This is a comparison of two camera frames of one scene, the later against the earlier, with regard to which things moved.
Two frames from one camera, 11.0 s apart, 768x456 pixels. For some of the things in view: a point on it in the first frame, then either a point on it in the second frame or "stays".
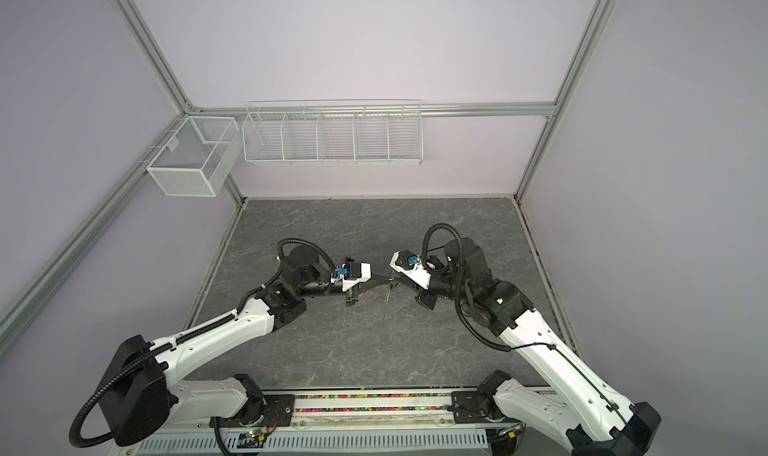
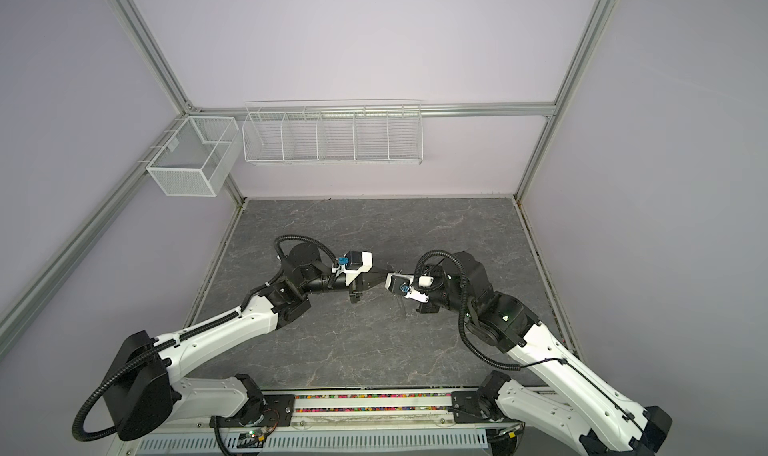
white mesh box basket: (198, 157) stays
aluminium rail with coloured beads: (310, 408) stays
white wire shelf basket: (333, 132) stays
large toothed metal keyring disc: (390, 281) to (402, 308)
